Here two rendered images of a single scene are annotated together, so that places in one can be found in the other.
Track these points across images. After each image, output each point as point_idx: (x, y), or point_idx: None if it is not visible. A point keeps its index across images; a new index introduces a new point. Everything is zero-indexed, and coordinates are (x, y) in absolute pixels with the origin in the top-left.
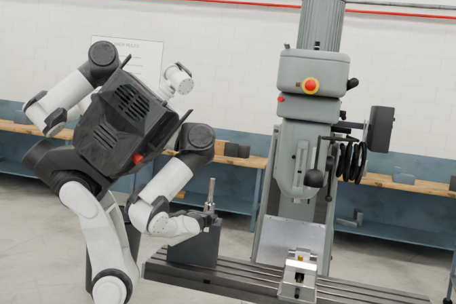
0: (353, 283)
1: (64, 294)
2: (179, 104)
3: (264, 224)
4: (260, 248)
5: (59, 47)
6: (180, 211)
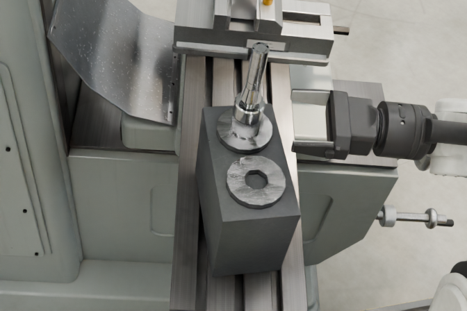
0: None
1: None
2: None
3: (63, 50)
4: (100, 89)
5: None
6: (447, 126)
